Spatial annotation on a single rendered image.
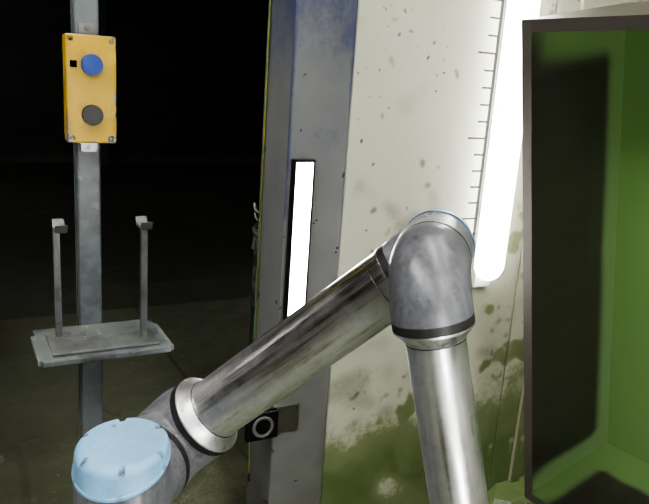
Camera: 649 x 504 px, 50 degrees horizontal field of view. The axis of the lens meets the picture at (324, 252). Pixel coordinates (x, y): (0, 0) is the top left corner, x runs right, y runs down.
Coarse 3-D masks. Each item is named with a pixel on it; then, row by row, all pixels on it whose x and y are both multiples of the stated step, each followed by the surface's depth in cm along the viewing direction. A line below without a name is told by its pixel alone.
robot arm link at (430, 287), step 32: (416, 256) 94; (448, 256) 94; (416, 288) 92; (448, 288) 92; (416, 320) 91; (448, 320) 91; (416, 352) 94; (448, 352) 93; (416, 384) 96; (448, 384) 94; (416, 416) 99; (448, 416) 95; (448, 448) 96; (480, 448) 98; (448, 480) 97; (480, 480) 98
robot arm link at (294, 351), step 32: (416, 224) 101; (448, 224) 101; (384, 256) 107; (352, 288) 108; (384, 288) 106; (288, 320) 115; (320, 320) 110; (352, 320) 109; (384, 320) 109; (256, 352) 116; (288, 352) 113; (320, 352) 112; (192, 384) 125; (224, 384) 118; (256, 384) 115; (288, 384) 115; (160, 416) 122; (192, 416) 120; (224, 416) 119; (256, 416) 121; (192, 448) 120; (224, 448) 123
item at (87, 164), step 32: (96, 0) 171; (96, 32) 172; (96, 160) 180; (96, 192) 182; (96, 224) 184; (96, 256) 186; (96, 288) 189; (96, 320) 191; (96, 384) 195; (96, 416) 198
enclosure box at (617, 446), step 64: (576, 64) 153; (640, 64) 159; (576, 128) 158; (640, 128) 164; (576, 192) 164; (640, 192) 168; (576, 256) 170; (640, 256) 173; (576, 320) 176; (640, 320) 179; (576, 384) 183; (640, 384) 184; (576, 448) 191; (640, 448) 190
